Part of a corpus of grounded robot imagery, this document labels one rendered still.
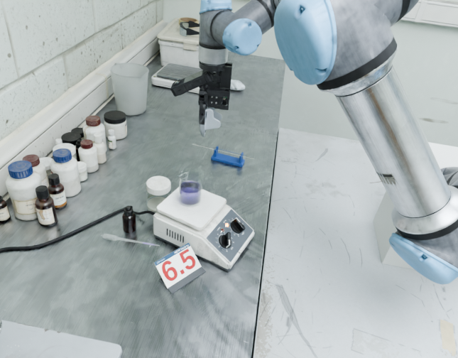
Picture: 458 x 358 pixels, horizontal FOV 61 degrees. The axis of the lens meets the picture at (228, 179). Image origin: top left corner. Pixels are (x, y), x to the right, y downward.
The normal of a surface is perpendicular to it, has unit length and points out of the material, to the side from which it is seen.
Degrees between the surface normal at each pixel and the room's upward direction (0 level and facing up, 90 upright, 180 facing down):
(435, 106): 90
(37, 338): 0
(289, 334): 0
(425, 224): 60
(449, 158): 44
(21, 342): 0
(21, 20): 90
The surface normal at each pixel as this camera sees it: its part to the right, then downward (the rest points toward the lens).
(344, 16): 0.23, 0.17
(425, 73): -0.16, 0.56
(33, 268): 0.10, -0.81
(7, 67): 0.98, 0.18
